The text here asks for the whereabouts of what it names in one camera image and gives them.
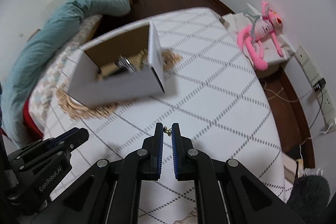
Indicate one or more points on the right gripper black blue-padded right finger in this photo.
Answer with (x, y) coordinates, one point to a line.
(226, 191)

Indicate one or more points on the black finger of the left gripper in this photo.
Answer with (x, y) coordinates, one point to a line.
(71, 138)

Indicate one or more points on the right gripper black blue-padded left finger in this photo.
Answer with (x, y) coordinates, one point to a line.
(109, 192)

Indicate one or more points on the small gold earring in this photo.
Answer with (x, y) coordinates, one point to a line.
(167, 131)

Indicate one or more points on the patterned bed mattress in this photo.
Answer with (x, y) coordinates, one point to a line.
(40, 98)

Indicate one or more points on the grey fluffy slipper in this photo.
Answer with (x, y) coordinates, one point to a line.
(309, 198)

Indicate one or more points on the white cardboard box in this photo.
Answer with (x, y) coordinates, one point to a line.
(118, 66)

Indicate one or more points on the white power strip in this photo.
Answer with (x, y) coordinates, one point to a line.
(319, 86)

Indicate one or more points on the white diamond-pattern tablecloth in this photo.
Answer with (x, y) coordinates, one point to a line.
(213, 94)

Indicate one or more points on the teal duvet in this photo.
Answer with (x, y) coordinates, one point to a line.
(62, 26)

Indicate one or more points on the pink panther plush toy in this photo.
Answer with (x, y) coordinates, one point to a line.
(251, 35)

